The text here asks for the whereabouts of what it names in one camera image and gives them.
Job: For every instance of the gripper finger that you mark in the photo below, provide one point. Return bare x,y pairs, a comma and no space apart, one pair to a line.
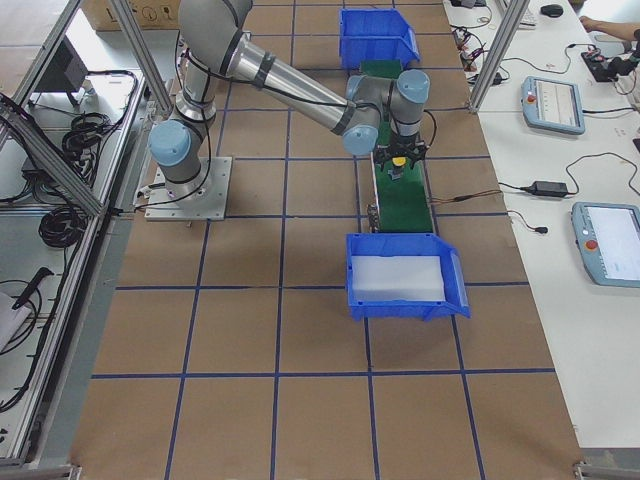
413,159
380,161

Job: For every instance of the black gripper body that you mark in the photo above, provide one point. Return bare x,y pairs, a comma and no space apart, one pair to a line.
403,145

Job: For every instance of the yellow push button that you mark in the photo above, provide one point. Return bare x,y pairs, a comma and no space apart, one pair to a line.
397,167

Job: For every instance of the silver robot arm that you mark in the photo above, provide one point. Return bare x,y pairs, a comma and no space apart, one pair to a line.
377,116

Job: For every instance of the green conveyor belt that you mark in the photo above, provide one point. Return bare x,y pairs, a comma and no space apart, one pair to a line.
400,200

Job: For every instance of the left blue plastic bin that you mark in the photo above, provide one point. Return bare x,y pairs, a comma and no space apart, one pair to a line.
375,34

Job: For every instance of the blue plastic bin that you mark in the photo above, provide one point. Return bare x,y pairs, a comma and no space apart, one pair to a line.
408,244
375,34

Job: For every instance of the white foam pad right bin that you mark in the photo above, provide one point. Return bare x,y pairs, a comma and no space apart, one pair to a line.
409,278

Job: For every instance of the black power adapter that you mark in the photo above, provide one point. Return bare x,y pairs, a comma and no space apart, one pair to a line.
549,189

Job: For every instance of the teach pendant far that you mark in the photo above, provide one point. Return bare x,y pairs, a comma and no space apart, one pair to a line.
552,105

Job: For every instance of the teach pendant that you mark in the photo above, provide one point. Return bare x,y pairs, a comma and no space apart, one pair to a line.
552,105
607,237

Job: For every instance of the right blue plastic bin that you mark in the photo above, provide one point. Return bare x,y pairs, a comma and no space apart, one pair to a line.
408,244

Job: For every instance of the teach pendant near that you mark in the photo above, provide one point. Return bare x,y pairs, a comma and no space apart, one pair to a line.
607,237

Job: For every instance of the cardboard box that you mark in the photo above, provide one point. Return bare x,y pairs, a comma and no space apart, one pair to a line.
150,14

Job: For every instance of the aluminium frame post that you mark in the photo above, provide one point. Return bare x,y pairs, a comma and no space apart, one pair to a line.
501,42

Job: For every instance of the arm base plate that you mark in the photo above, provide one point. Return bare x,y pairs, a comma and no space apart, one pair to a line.
204,198

